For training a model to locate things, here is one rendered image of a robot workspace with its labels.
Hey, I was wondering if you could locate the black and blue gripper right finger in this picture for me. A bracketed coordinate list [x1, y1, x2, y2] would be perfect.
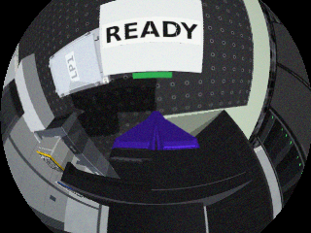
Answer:
[156, 111, 200, 150]

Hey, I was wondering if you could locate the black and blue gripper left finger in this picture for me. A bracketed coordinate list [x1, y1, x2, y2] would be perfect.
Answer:
[112, 111, 156, 150]

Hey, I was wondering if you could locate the white ready panel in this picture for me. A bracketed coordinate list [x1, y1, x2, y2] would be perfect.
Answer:
[99, 0, 203, 79]

